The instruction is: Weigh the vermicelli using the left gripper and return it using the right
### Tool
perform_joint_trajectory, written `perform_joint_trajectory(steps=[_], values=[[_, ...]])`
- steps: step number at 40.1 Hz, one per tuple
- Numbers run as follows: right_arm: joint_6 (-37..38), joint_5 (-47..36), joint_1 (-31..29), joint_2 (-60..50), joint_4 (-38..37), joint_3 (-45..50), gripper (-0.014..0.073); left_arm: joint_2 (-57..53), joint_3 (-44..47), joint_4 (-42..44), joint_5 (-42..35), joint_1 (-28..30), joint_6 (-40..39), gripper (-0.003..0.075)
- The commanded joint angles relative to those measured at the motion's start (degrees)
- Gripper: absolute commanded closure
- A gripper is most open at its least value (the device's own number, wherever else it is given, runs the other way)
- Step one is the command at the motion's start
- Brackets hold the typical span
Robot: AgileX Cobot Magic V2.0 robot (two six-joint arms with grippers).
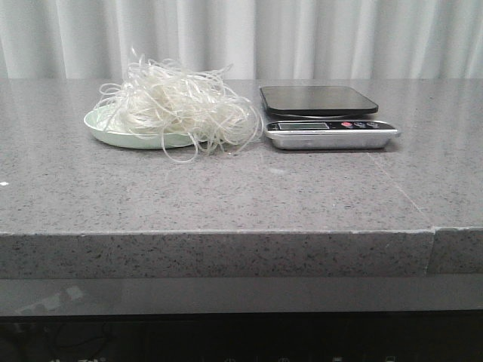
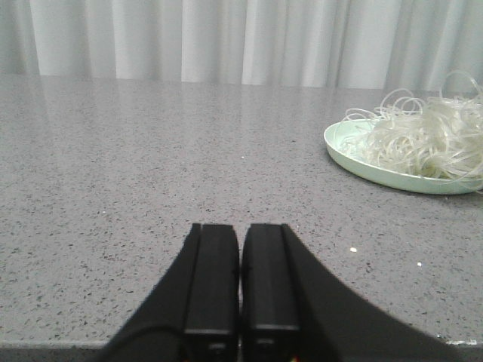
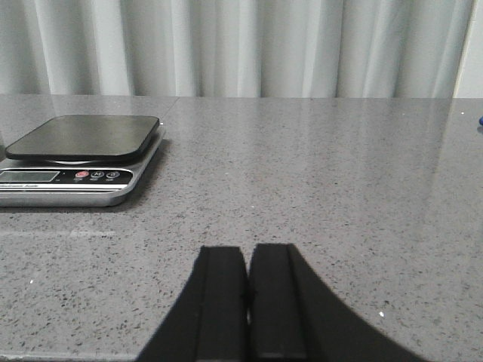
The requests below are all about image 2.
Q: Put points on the pale green round plate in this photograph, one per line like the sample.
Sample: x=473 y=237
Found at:
x=336 y=134

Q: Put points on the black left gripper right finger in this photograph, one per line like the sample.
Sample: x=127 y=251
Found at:
x=295 y=309

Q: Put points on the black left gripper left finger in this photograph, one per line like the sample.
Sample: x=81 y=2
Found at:
x=192 y=312

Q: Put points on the white pleated curtain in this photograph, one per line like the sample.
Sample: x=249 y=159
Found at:
x=359 y=44

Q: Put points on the white vermicelli noodle bundle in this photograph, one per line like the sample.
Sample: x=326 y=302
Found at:
x=437 y=137

